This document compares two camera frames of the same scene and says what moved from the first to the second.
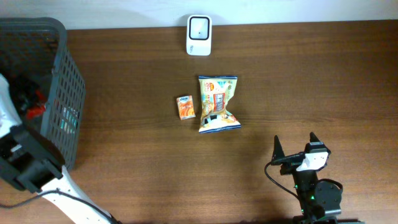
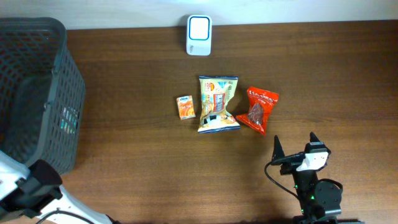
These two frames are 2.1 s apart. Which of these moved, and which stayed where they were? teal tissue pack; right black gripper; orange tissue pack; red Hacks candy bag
Moved: red Hacks candy bag
Stayed: orange tissue pack; teal tissue pack; right black gripper
